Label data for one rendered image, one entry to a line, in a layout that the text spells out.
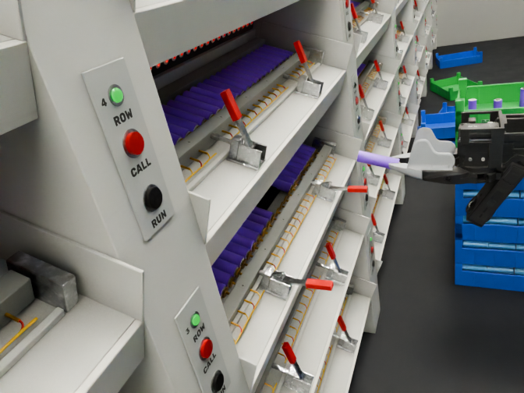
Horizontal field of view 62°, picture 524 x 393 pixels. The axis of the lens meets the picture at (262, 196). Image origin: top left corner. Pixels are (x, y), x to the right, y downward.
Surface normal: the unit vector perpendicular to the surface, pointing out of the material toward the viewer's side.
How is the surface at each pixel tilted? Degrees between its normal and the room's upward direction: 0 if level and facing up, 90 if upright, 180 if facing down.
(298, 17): 90
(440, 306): 0
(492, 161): 90
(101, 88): 90
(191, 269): 90
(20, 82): 111
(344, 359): 21
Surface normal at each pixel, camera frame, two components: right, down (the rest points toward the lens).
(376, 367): -0.19, -0.88
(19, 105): 0.92, 0.32
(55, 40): 0.91, 0.00
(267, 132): 0.15, -0.81
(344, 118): -0.36, 0.49
